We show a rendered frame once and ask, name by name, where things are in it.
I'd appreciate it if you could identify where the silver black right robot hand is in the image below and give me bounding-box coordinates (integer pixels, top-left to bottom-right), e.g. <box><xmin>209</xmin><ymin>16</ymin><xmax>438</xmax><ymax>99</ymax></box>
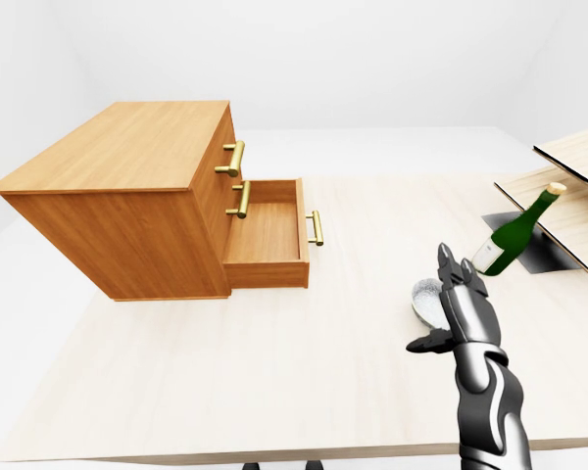
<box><xmin>405</xmin><ymin>242</ymin><xmax>505</xmax><ymax>355</ymax></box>

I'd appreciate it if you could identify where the wooden cabinet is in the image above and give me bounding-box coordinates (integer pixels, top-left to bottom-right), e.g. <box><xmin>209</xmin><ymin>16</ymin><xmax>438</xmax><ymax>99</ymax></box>
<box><xmin>0</xmin><ymin>100</ymin><xmax>250</xmax><ymax>303</ymax></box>

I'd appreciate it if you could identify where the green wine bottle with cork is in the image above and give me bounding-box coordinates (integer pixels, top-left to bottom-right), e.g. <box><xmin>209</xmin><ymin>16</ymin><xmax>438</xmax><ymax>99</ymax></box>
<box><xmin>470</xmin><ymin>181</ymin><xmax>568</xmax><ymax>278</ymax></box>

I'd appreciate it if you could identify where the pale wooden rack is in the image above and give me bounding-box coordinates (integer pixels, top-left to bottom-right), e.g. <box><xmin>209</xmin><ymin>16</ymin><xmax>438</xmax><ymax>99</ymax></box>
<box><xmin>480</xmin><ymin>124</ymin><xmax>588</xmax><ymax>276</ymax></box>

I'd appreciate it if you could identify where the open wooden drawer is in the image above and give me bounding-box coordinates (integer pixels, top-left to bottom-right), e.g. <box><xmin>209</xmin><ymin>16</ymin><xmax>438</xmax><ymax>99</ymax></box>
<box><xmin>221</xmin><ymin>177</ymin><xmax>310</xmax><ymax>291</ymax></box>

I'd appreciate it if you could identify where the brass handle of open drawer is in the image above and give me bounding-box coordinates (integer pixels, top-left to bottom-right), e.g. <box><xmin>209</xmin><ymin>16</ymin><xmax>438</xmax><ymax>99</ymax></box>
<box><xmin>304</xmin><ymin>210</ymin><xmax>325</xmax><ymax>248</ymax></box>

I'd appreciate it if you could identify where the short brass drawer handle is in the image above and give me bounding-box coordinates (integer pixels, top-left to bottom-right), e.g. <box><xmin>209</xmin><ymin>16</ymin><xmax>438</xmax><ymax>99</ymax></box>
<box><xmin>224</xmin><ymin>180</ymin><xmax>253</xmax><ymax>219</ymax></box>

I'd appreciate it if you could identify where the closed wooden drawer, short handle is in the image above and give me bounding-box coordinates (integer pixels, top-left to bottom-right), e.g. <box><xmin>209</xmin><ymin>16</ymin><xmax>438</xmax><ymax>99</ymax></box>
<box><xmin>199</xmin><ymin>171</ymin><xmax>249</xmax><ymax>246</ymax></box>

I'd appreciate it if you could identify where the long brass drawer handle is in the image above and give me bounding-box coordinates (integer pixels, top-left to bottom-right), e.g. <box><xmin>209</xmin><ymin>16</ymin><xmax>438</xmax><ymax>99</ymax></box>
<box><xmin>214</xmin><ymin>140</ymin><xmax>247</xmax><ymax>178</ymax></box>

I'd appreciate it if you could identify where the closed wooden drawer, long handle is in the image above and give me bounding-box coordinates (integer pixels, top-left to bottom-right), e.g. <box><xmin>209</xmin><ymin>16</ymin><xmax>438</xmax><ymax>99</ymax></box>
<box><xmin>191</xmin><ymin>105</ymin><xmax>241</xmax><ymax>193</ymax></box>

